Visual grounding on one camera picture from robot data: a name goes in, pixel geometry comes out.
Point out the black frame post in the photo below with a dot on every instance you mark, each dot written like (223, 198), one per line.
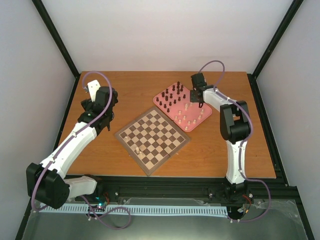
(281, 29)
(47, 20)

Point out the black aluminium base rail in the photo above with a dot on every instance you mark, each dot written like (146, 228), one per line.
(209, 190)

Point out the black frame post right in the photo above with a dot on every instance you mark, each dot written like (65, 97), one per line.
(281, 29)

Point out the wooden chessboard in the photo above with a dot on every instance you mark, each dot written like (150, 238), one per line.
(156, 136)

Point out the pink plastic tray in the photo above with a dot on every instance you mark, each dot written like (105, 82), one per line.
(175, 99)

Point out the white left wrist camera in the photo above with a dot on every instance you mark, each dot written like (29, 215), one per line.
(93, 87)

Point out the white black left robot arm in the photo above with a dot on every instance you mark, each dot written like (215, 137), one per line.
(46, 181)

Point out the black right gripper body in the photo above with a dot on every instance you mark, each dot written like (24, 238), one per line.
(192, 98)

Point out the light blue cable duct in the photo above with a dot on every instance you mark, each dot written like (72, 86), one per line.
(141, 210)

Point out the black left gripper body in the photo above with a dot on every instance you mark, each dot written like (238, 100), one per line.
(87, 105)

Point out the black frame post left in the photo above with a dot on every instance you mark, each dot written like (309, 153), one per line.
(47, 20)

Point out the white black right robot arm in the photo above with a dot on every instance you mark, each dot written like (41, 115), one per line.
(235, 129)

